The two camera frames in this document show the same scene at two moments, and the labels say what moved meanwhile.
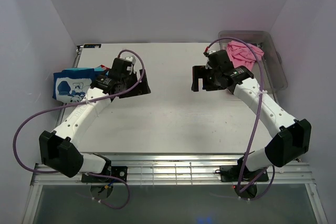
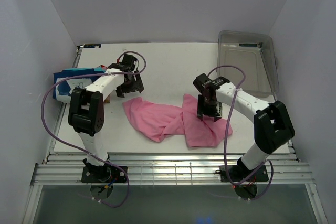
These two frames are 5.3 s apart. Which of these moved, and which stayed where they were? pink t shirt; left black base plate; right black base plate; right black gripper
Moved: pink t shirt; right black gripper
Stayed: right black base plate; left black base plate
